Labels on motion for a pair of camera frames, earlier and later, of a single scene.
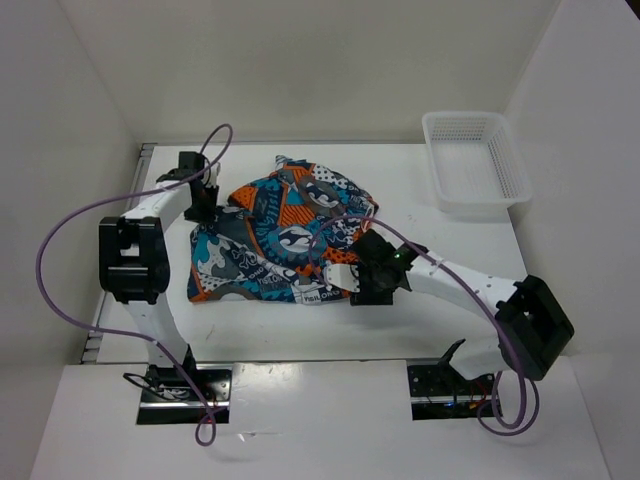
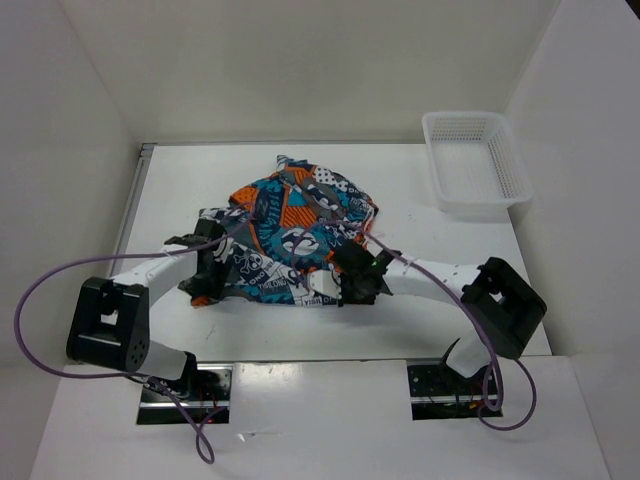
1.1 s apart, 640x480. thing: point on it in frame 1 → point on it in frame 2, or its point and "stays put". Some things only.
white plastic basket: (475, 162) stays put
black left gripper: (211, 213) → (213, 289)
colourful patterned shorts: (274, 238) stays put
